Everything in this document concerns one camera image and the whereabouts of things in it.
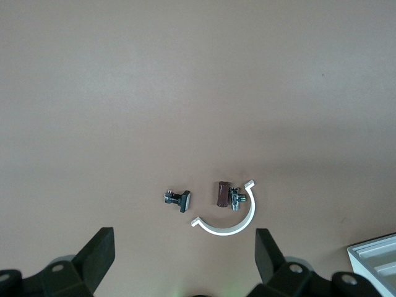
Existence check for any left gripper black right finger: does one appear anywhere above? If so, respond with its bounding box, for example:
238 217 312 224
252 228 316 297

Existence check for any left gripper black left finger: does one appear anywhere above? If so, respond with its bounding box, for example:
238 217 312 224
40 227 116 297

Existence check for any black square push button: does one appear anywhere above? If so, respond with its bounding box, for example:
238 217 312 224
163 189 192 213

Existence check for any white drawer cabinet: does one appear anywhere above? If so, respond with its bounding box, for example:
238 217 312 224
346 232 396 297

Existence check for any chrome valve fitting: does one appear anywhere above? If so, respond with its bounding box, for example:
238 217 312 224
228 186 248 212

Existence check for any brown cylinder capacitor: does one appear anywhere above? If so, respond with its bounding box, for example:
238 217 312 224
213 181 230 208

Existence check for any brown table cover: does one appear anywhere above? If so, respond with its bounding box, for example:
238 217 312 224
0 0 396 297

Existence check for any white half-ring clamp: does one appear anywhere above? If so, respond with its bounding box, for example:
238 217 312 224
189 179 257 237

